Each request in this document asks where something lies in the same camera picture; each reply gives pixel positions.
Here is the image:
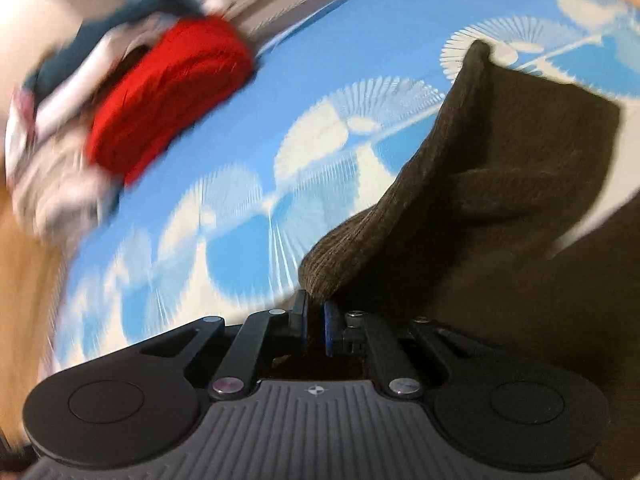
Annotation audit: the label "white folded quilt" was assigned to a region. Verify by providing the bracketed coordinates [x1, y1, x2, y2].
[5, 35, 161, 171]

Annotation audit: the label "dark olive corduroy pants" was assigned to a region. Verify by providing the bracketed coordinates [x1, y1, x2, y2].
[270, 40, 640, 480]

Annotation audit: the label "blue white printed bed sheet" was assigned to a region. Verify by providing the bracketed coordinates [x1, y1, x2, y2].
[50, 0, 640, 373]

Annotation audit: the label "wooden bed headboard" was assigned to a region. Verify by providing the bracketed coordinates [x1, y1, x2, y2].
[0, 210, 76, 441]

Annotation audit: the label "teal shark plush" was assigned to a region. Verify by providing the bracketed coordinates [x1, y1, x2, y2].
[22, 0, 206, 96]

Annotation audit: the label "white fleece folded blanket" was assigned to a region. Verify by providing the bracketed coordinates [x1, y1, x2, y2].
[10, 125, 126, 248]

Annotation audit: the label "red folded blanket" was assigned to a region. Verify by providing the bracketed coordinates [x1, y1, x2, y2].
[84, 14, 256, 188]

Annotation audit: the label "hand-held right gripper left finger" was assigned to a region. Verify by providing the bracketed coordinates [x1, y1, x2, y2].
[140, 290, 310, 402]

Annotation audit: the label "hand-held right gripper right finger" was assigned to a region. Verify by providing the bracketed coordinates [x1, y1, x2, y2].
[322, 300, 501, 402]

